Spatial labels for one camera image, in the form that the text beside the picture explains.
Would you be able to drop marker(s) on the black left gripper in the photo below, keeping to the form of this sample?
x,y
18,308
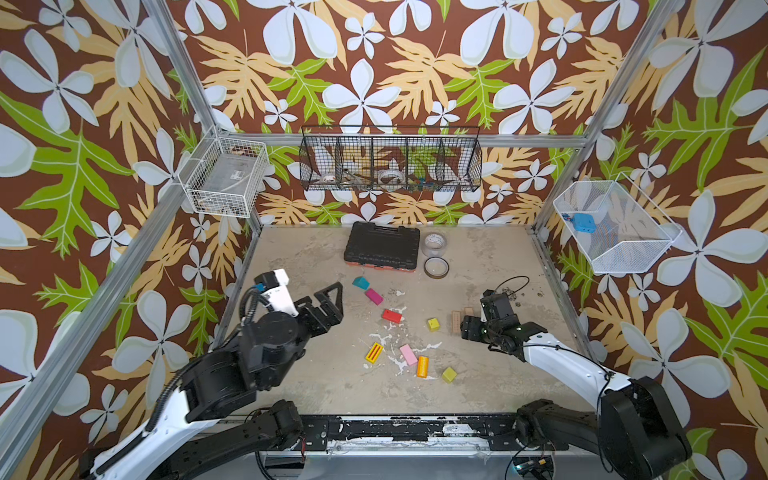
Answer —
x,y
323,324

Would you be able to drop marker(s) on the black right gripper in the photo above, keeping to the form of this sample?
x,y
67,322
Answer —
x,y
486,324

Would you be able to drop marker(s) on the engraved natural wood block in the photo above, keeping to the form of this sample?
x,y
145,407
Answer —
x,y
456,319

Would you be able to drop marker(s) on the yellow-green cube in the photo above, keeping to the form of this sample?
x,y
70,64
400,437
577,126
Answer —
x,y
433,324
449,375

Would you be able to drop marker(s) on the pink block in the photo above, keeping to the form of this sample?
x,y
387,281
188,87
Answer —
x,y
408,355

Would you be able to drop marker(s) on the orange supermarket block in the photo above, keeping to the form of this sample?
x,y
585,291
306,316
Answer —
x,y
422,367

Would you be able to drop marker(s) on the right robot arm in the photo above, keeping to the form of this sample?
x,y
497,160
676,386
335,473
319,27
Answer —
x,y
631,425

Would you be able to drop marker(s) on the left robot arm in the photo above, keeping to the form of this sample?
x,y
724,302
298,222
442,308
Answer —
x,y
256,357

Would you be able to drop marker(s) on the teal block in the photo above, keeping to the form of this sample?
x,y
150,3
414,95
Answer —
x,y
362,283

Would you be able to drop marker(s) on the magenta block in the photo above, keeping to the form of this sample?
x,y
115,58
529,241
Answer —
x,y
374,296

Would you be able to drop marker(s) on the red block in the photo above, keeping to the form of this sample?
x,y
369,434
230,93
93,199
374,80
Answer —
x,y
392,316

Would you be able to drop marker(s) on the yellow striped block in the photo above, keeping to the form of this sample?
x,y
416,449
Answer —
x,y
374,353

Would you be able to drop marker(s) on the black tool case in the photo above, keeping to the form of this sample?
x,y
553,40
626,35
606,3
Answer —
x,y
384,247

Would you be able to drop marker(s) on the brown tape roll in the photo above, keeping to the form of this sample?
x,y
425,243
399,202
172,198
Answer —
x,y
436,267

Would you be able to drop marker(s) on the clear tape roll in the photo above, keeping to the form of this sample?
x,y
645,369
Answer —
x,y
434,245

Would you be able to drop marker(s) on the blue object in basket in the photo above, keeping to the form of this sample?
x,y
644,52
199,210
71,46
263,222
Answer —
x,y
583,223

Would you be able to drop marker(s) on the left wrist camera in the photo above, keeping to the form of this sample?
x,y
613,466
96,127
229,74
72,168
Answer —
x,y
274,294

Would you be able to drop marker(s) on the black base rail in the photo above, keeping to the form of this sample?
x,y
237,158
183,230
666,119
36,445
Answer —
x,y
484,431

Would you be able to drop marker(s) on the black wire basket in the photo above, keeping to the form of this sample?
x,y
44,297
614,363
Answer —
x,y
390,158

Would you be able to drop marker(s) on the white wire basket right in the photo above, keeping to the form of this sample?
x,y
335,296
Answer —
x,y
633,232

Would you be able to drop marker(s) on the white wire basket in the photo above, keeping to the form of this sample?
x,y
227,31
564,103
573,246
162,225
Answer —
x,y
223,174
633,232

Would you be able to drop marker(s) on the white wire basket left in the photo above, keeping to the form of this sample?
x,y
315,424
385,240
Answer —
x,y
223,174

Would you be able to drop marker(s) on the aluminium frame post left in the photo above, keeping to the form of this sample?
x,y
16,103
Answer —
x,y
66,224

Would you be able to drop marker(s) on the aluminium frame post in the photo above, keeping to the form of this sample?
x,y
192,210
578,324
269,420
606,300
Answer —
x,y
631,65
66,224

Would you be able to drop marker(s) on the aluminium frame post right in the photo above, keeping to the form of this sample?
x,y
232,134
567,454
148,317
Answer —
x,y
631,65

